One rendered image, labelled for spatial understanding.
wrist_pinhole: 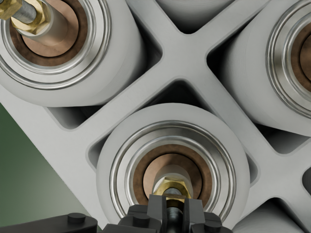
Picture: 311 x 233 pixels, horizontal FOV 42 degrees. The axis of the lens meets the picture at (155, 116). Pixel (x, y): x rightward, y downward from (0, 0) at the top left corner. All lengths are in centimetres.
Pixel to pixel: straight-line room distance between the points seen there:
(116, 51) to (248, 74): 8
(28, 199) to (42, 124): 22
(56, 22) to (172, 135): 9
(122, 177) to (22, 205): 31
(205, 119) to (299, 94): 6
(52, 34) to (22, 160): 32
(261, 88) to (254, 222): 12
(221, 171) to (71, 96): 10
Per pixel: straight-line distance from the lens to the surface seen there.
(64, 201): 53
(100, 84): 25
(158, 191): 21
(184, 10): 33
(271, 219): 34
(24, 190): 54
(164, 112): 24
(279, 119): 26
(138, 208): 16
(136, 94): 31
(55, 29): 23
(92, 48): 25
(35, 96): 26
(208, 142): 24
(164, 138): 24
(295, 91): 25
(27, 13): 21
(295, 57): 25
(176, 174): 22
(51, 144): 33
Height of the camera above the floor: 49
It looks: 87 degrees down
